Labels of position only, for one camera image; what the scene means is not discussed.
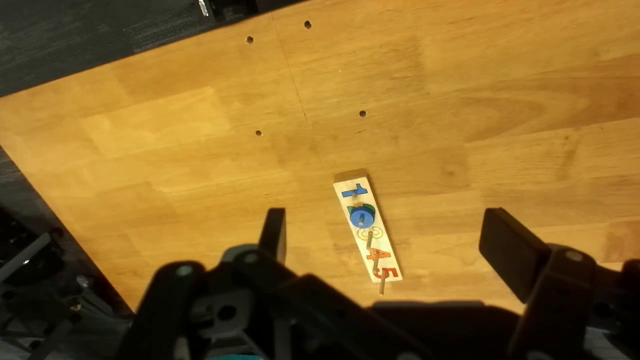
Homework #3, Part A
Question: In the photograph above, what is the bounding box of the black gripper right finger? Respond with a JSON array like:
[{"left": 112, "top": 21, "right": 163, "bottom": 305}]
[{"left": 477, "top": 209, "right": 552, "bottom": 305}]

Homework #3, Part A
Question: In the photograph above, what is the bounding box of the blue round peg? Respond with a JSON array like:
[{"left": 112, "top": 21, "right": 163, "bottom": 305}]
[{"left": 347, "top": 205, "right": 375, "bottom": 228}]

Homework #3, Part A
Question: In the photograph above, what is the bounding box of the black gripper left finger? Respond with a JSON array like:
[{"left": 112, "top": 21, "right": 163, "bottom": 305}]
[{"left": 258, "top": 209, "right": 286, "bottom": 262}]

